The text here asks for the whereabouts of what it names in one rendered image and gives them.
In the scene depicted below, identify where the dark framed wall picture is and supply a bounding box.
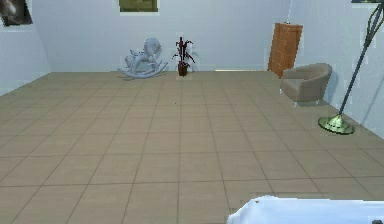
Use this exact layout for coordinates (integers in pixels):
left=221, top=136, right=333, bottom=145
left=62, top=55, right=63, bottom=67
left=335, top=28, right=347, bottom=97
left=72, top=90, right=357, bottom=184
left=0, top=0, right=34, bottom=28

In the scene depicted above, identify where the green metal floor lamp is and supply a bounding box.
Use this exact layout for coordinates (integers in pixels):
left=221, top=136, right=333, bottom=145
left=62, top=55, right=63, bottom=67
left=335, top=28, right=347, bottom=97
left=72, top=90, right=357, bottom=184
left=317, top=0, right=384, bottom=136

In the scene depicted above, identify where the green framed wall picture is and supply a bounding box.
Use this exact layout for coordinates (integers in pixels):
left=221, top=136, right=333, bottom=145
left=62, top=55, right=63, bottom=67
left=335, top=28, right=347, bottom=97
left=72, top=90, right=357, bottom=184
left=118, top=0, right=159, bottom=13

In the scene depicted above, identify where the dark red house plant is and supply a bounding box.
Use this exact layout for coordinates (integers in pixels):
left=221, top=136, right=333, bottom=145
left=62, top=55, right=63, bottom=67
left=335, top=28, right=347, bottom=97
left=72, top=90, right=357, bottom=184
left=172, top=36, right=196, bottom=78

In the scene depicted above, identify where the beige armchair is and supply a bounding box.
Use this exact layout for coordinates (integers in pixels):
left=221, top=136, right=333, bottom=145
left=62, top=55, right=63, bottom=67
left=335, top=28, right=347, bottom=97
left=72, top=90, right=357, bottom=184
left=279, top=62, right=333, bottom=108

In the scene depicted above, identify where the brown wooden room door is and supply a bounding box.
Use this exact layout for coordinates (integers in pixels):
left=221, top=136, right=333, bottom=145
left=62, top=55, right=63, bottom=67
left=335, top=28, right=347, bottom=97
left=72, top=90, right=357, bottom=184
left=267, top=22, right=304, bottom=79

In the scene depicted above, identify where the pale blue rocking horse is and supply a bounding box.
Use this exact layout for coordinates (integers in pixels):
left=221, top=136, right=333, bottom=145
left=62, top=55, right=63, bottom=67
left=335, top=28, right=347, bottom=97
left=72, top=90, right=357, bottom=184
left=117, top=37, right=169, bottom=80

